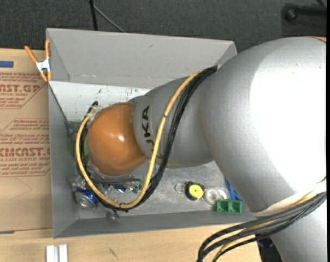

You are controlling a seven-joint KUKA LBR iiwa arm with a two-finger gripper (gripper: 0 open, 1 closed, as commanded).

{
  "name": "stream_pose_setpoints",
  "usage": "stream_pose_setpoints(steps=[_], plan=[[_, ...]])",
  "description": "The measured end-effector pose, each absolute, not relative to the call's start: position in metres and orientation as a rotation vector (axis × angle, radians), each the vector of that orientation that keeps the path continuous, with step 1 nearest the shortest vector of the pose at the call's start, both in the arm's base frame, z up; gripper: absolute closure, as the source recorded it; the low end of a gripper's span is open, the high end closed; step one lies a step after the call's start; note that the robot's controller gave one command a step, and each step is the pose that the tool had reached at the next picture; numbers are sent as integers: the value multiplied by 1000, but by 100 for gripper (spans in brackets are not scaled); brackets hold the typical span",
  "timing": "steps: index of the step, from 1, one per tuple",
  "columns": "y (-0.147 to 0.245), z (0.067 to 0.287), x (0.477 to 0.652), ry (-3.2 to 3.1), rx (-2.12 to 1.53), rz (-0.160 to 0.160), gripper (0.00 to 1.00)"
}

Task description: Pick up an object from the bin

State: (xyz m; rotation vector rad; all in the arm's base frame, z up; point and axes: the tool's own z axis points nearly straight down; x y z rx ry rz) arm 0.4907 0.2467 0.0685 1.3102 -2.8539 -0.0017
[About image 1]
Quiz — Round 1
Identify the blue and silver can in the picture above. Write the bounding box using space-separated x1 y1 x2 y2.
73 188 100 210

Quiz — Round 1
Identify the black and yellow round tape measure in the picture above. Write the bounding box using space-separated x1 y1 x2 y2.
183 181 205 201

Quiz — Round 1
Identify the clear glass round thing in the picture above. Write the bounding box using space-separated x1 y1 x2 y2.
202 188 228 208

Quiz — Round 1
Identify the brown cardboard board, red print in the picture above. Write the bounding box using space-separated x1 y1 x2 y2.
0 47 54 235

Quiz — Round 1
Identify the green double square block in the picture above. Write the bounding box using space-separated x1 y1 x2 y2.
216 199 244 215

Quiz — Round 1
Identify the blue plastic thing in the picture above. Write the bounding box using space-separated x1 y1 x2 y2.
225 178 244 202

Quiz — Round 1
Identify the grey metal bin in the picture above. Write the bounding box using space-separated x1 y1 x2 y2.
45 27 258 240

